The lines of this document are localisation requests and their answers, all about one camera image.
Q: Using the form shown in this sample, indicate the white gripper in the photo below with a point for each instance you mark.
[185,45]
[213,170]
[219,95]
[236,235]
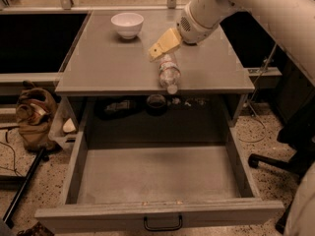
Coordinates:
[194,29]

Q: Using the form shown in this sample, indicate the clear plastic water bottle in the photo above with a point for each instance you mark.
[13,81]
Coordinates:
[169,73]

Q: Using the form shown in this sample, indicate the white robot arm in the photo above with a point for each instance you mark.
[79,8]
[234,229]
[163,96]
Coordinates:
[290,23]

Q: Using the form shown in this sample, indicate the grey open top drawer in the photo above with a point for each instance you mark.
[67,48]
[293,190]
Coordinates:
[185,162]

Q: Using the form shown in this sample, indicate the white ceramic bowl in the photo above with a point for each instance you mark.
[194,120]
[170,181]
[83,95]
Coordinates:
[127,25]

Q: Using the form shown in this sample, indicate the grey cabinet table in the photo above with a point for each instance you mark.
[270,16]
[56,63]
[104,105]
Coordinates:
[104,64]

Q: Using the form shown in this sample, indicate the dark cup under table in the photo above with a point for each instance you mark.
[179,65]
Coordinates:
[156,105]

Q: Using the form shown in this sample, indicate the black object under table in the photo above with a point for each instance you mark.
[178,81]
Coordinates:
[116,108]

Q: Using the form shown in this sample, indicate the clear plastic bin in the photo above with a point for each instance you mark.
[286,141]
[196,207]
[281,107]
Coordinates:
[65,126]

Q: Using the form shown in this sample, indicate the brown bag on floor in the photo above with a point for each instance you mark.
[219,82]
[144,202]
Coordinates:
[35,111]

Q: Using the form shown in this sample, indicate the black office chair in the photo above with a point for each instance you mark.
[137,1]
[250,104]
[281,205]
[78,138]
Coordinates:
[298,133]

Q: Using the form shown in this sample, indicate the black pole on floor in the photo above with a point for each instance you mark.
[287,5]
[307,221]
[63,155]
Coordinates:
[7,218]

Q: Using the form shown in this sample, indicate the black drawer handle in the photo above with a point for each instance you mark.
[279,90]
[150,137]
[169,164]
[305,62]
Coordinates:
[162,225]

